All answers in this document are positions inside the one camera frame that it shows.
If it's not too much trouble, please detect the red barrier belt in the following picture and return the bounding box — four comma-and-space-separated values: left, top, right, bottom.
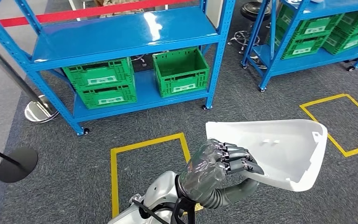
0, 0, 186, 32

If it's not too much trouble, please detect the black stanchion with round base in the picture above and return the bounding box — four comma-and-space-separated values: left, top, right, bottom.
0, 142, 39, 183

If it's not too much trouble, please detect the black left wrist camera bracket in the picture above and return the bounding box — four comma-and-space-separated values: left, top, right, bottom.
131, 194, 198, 224

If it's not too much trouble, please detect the white plastic shell part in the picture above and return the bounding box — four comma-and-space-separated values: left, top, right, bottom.
205, 119, 329, 192

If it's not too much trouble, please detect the blue metal shelf rack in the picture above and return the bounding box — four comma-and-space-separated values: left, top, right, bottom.
0, 0, 237, 137
241, 0, 358, 93

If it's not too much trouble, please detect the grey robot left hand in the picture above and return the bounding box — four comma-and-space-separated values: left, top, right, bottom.
176, 138, 264, 210

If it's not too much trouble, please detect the chrome stanchion post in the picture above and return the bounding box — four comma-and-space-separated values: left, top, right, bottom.
0, 34, 60, 124

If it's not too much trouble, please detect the open green plastic crate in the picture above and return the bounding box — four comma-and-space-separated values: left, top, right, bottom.
152, 47, 211, 98

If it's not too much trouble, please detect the black round stool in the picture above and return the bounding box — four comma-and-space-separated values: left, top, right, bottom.
227, 0, 272, 56

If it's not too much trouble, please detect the white table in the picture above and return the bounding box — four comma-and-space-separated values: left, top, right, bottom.
68, 0, 170, 22
205, 0, 224, 29

